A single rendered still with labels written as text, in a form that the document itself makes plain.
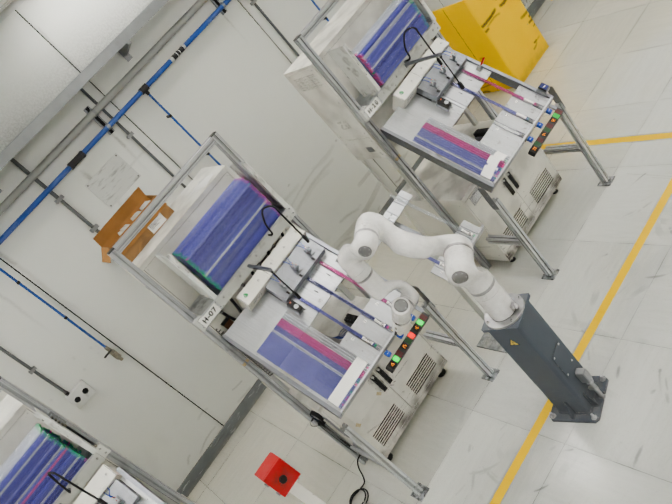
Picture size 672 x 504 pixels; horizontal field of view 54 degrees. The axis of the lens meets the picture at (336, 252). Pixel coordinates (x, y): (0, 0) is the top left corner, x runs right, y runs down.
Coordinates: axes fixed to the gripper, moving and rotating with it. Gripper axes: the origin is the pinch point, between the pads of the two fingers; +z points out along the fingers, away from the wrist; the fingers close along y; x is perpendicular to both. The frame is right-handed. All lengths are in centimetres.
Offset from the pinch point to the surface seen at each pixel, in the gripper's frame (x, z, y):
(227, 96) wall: 211, 73, 104
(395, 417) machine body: -11, 71, -25
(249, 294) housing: 73, 1, -24
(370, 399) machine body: 3, 56, -27
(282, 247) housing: 75, 1, 5
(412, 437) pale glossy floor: -24, 82, -27
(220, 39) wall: 231, 51, 131
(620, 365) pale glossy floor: -94, 18, 45
